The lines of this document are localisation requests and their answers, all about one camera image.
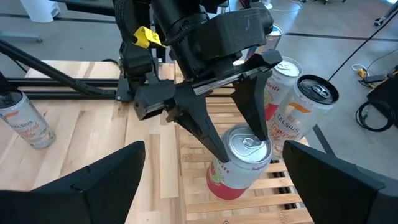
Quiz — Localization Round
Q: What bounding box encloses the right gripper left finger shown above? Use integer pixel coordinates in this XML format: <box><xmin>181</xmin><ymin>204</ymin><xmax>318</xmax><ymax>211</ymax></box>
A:
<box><xmin>0</xmin><ymin>140</ymin><xmax>146</xmax><ymax>224</ymax></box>

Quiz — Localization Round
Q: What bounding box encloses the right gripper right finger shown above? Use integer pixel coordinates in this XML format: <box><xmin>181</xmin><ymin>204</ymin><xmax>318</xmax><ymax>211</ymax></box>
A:
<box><xmin>282</xmin><ymin>139</ymin><xmax>398</xmax><ymax>224</ymax></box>

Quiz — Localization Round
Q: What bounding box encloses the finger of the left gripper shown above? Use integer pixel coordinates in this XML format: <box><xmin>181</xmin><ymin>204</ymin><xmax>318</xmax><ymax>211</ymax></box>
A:
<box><xmin>166</xmin><ymin>89</ymin><xmax>230</xmax><ymax>163</ymax></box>
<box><xmin>231</xmin><ymin>70</ymin><xmax>274</xmax><ymax>141</ymax></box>

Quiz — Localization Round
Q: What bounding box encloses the pink white Spindrift can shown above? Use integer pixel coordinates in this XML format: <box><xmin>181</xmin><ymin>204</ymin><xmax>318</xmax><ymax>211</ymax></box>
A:
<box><xmin>205</xmin><ymin>123</ymin><xmax>274</xmax><ymax>200</ymax></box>
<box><xmin>263</xmin><ymin>55</ymin><xmax>304</xmax><ymax>123</ymax></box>

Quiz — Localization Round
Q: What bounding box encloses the white Celsius can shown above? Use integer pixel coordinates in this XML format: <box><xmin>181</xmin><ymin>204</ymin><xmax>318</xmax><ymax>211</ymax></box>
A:
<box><xmin>0</xmin><ymin>90</ymin><xmax>57</xmax><ymax>149</ymax></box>
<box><xmin>267</xmin><ymin>73</ymin><xmax>340</xmax><ymax>160</ymax></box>

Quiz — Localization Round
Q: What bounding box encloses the blue silver Red Bull can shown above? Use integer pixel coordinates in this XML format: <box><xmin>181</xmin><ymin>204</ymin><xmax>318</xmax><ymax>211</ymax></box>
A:
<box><xmin>245</xmin><ymin>23</ymin><xmax>284</xmax><ymax>63</ymax></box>

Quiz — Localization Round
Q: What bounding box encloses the wooden slatted shelf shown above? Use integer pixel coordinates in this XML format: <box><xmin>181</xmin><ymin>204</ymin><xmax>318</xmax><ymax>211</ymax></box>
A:
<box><xmin>174</xmin><ymin>60</ymin><xmax>315</xmax><ymax>224</ymax></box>

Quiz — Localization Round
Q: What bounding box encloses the yellow label tag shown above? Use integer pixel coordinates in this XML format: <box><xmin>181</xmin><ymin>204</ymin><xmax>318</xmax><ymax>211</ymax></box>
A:
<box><xmin>132</xmin><ymin>26</ymin><xmax>166</xmax><ymax>49</ymax></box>

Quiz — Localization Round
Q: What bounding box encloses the black wheeled stand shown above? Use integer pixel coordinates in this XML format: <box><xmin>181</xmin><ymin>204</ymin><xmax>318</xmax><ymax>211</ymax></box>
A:
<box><xmin>374</xmin><ymin>0</ymin><xmax>398</xmax><ymax>27</ymax></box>

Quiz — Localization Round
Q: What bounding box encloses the white waste bin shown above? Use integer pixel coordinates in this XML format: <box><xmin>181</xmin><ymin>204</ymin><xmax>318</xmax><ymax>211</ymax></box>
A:
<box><xmin>20</xmin><ymin>0</ymin><xmax>62</xmax><ymax>24</ymax></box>

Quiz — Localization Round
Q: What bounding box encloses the coiled black cable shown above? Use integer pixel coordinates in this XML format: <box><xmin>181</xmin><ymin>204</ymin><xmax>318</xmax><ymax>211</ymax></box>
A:
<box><xmin>355</xmin><ymin>99</ymin><xmax>397</xmax><ymax>133</ymax></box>

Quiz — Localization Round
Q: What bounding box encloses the yellow white cable bundle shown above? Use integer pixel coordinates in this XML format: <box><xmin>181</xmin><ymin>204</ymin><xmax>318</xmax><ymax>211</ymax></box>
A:
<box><xmin>351</xmin><ymin>63</ymin><xmax>371</xmax><ymax>80</ymax></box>

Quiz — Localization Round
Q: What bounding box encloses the black aluminium table frame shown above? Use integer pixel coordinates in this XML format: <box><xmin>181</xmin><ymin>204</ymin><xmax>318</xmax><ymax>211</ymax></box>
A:
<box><xmin>0</xmin><ymin>39</ymin><xmax>137</xmax><ymax>102</ymax></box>

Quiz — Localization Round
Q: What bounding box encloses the long black floor cable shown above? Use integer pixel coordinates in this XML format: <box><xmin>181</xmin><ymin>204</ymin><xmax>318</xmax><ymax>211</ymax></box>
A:
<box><xmin>328</xmin><ymin>6</ymin><xmax>398</xmax><ymax>82</ymax></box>

